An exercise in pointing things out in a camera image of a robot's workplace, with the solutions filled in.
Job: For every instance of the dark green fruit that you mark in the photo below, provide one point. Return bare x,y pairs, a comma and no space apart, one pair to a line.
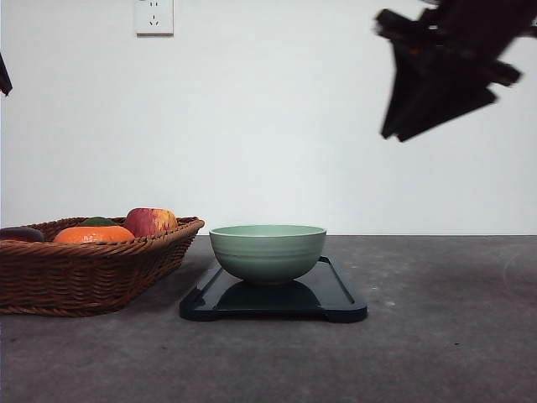
97,222

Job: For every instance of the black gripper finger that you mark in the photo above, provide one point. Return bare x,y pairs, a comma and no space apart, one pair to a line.
5,83

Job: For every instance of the white wall socket left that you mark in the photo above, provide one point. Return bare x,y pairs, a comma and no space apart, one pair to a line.
154,19

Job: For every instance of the green ceramic bowl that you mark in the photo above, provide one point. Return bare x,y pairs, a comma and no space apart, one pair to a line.
268,252

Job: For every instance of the brown wicker basket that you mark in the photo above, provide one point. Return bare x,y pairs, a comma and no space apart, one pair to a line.
56,279

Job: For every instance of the orange tangerine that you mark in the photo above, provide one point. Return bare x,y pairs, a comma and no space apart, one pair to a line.
93,234

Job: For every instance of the black rectangular tray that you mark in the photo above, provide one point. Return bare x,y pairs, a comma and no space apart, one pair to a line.
324,292

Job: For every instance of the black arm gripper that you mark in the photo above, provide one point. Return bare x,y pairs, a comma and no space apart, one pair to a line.
444,58

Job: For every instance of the red yellow apple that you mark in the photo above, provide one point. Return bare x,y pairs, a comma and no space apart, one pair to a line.
148,220

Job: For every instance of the dark purple fruit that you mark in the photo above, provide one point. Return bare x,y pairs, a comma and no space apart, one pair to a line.
21,234

